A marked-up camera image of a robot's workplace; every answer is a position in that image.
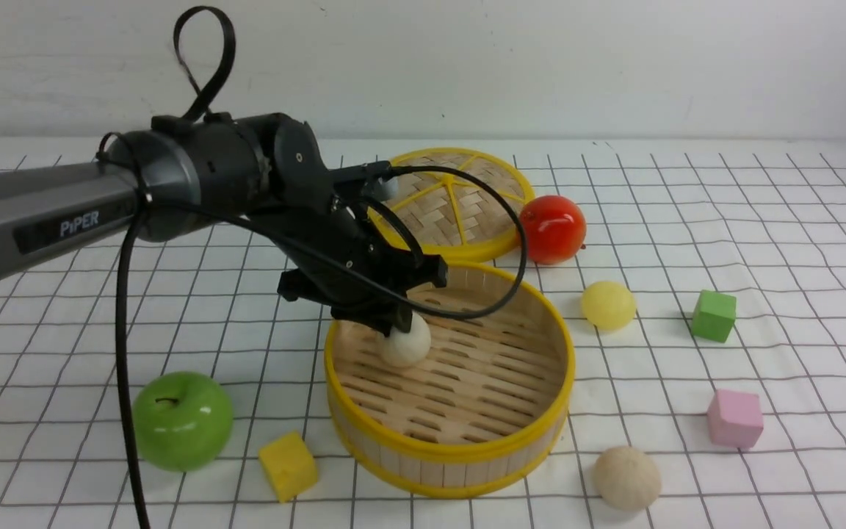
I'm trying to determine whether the white grid-pattern tablecloth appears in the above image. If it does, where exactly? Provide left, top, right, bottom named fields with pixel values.
left=0, top=140, right=846, bottom=529

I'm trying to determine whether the bamboo steamer tray yellow rim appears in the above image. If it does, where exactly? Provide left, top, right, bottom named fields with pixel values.
left=325, top=282, right=576, bottom=498

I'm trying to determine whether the yellow bun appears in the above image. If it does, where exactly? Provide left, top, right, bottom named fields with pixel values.
left=580, top=281, right=637, bottom=334

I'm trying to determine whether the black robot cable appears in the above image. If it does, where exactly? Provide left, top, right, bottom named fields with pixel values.
left=93, top=6, right=529, bottom=529

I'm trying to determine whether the white bun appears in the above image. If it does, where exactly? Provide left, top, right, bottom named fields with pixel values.
left=592, top=446, right=662, bottom=512
left=376, top=312, right=432, bottom=369

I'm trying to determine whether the green cube block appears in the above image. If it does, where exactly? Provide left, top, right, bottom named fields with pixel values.
left=690, top=290, right=737, bottom=344

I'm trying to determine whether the pink cube block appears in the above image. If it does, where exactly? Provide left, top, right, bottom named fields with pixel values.
left=707, top=389, right=764, bottom=450

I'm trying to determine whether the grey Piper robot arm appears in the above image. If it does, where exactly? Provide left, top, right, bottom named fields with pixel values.
left=0, top=113, right=448, bottom=334

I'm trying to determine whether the yellow cube block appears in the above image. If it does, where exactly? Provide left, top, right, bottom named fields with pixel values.
left=258, top=431, right=319, bottom=503

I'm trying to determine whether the green apple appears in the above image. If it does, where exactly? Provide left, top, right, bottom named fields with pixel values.
left=132, top=371, right=234, bottom=472

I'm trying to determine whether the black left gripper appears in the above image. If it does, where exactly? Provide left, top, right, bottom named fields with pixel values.
left=246, top=163, right=449, bottom=336

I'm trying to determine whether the woven bamboo steamer lid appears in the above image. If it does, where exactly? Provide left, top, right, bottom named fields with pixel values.
left=386, top=148, right=536, bottom=262

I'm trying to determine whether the red tomato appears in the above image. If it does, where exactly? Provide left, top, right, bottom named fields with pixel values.
left=520, top=195, right=587, bottom=265

